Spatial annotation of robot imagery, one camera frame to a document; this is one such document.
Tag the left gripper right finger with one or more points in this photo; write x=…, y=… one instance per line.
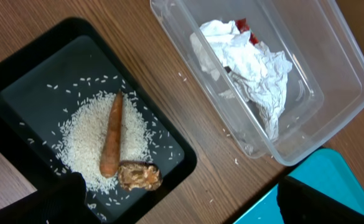
x=300, y=203

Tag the red silver snack wrapper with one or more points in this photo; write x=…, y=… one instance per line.
x=243, y=26

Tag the pile of rice grains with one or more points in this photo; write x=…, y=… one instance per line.
x=85, y=137

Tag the brown walnut cookie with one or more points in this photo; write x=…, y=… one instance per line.
x=139, y=175

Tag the black plastic tray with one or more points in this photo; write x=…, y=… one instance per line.
x=73, y=47

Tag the orange carrot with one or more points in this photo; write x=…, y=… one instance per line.
x=110, y=156

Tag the clear plastic bin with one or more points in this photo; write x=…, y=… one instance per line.
x=325, y=88

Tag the teal plastic tray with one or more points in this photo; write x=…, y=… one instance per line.
x=326, y=171

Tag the white napkin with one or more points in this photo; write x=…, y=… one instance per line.
x=258, y=74

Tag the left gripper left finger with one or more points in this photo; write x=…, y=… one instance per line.
x=64, y=202

